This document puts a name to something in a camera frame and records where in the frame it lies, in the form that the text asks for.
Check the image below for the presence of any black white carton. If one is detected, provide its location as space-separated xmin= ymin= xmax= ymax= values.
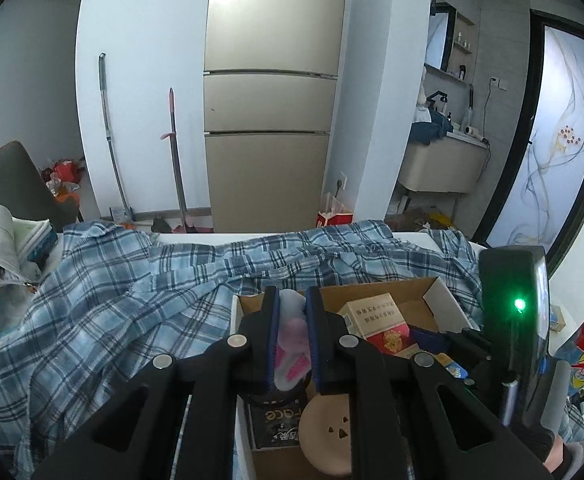
xmin=247 ymin=392 xmax=310 ymax=451

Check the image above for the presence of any beige round disc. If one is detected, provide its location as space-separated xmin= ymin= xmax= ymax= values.
xmin=299 ymin=392 xmax=355 ymax=478

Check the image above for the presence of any blue plaid shirt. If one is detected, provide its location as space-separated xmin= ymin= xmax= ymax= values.
xmin=0 ymin=217 xmax=584 ymax=478

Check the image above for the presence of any green white packet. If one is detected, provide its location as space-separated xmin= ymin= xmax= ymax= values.
xmin=24 ymin=220 xmax=60 ymax=263

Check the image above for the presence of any dark blue cloth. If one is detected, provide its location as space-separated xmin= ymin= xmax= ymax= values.
xmin=409 ymin=107 xmax=455 ymax=146

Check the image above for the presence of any beige cigarette pack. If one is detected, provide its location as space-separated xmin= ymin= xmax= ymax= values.
xmin=337 ymin=295 xmax=410 ymax=343

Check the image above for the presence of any person's right hand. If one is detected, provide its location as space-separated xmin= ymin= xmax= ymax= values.
xmin=544 ymin=437 xmax=570 ymax=478

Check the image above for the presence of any grey chair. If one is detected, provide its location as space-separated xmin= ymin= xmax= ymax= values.
xmin=0 ymin=140 xmax=80 ymax=226

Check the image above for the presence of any beige sink cabinet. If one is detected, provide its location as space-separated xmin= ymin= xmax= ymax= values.
xmin=397 ymin=125 xmax=490 ymax=196

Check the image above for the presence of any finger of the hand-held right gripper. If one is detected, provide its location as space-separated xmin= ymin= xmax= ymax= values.
xmin=409 ymin=326 xmax=493 ymax=362

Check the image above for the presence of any white cardboard box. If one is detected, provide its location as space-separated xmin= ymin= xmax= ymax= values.
xmin=229 ymin=275 xmax=483 ymax=480

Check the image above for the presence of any red paper bag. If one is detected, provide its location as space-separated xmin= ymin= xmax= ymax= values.
xmin=316 ymin=192 xmax=355 ymax=228

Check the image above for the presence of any blue gold cigarette pack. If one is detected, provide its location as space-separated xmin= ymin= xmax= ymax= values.
xmin=434 ymin=352 xmax=470 ymax=381

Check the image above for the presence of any wall mirror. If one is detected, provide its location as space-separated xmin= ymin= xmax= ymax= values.
xmin=427 ymin=2 xmax=457 ymax=71

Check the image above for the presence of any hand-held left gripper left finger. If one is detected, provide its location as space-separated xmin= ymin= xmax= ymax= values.
xmin=32 ymin=286 xmax=280 ymax=480

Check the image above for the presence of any red plastic bag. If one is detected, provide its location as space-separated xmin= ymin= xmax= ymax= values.
xmin=39 ymin=157 xmax=85 ymax=206

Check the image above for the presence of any red cigarette pack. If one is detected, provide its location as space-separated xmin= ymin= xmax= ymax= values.
xmin=367 ymin=325 xmax=423 ymax=358

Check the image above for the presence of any silver handled mop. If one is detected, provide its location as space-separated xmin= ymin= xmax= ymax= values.
xmin=98 ymin=52 xmax=138 ymax=223

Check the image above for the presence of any beige refrigerator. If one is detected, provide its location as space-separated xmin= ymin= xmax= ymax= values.
xmin=203 ymin=0 xmax=349 ymax=233

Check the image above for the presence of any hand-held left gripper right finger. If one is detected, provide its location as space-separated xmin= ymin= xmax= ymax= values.
xmin=305 ymin=285 xmax=555 ymax=480

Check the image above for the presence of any pink bunny hair tie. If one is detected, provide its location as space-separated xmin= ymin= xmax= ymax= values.
xmin=244 ymin=287 xmax=318 ymax=408

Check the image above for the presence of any painted glass door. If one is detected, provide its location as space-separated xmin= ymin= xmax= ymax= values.
xmin=472 ymin=10 xmax=584 ymax=281

